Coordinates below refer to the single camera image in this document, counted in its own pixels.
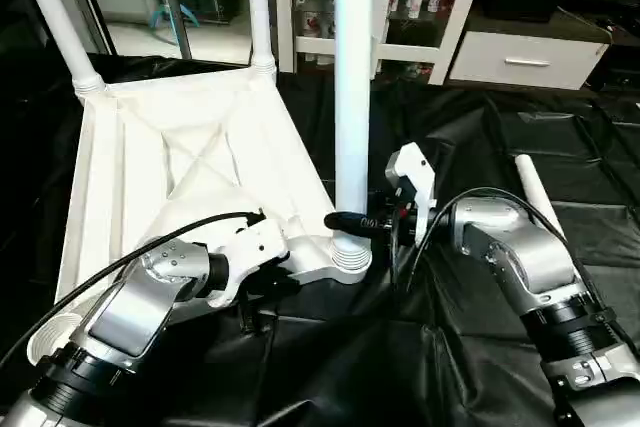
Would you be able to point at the white plastic table leg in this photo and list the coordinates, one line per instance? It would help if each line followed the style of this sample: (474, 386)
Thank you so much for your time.
(538, 192)
(55, 17)
(352, 77)
(260, 7)

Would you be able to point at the white plastic table top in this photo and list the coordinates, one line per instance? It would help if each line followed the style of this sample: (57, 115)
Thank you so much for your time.
(200, 147)

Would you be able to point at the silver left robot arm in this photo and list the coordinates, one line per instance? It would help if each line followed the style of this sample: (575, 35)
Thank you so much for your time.
(130, 317)

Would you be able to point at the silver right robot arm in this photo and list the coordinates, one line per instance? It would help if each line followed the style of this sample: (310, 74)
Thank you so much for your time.
(530, 267)

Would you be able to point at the white drawer unit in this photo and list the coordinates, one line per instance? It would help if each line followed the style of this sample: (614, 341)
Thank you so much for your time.
(525, 59)

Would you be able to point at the white glass door cabinet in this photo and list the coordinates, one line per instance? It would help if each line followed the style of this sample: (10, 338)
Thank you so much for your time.
(420, 7)

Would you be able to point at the blue plastic stool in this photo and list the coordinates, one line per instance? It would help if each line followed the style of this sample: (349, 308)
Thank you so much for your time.
(172, 17)

